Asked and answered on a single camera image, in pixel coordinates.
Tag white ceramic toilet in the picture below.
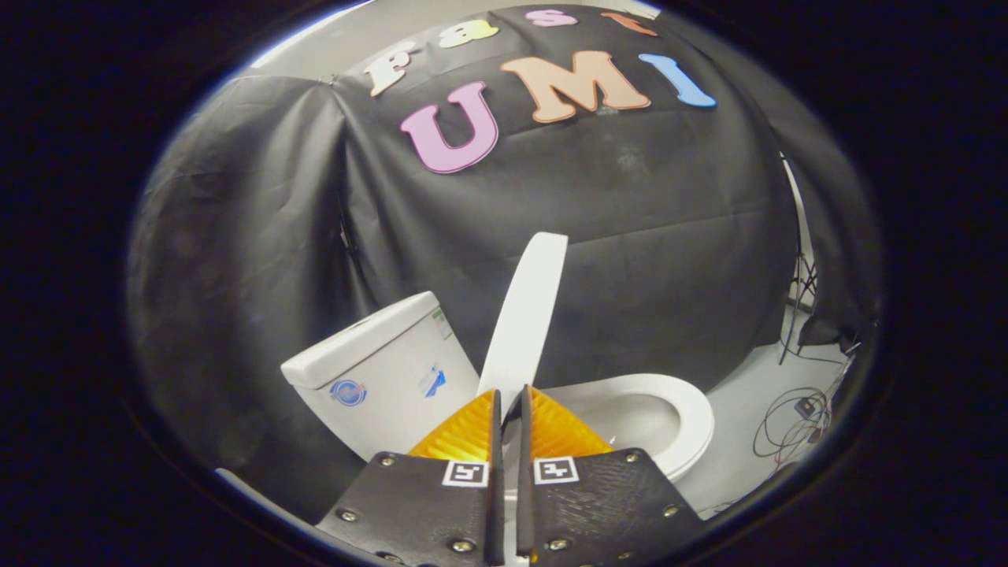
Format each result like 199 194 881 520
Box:
281 291 713 505

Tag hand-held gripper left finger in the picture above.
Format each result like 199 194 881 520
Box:
315 387 506 567

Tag black backdrop cloth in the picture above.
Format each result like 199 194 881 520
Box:
126 4 884 522

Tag white toilet lid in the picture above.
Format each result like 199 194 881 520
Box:
476 232 569 414

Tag white toilet seat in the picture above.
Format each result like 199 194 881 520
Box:
542 372 716 483

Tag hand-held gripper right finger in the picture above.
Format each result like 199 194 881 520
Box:
516 384 706 567

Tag black floor cable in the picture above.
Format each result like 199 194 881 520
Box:
752 386 837 461

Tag black light stand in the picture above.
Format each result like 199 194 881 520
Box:
778 154 821 365

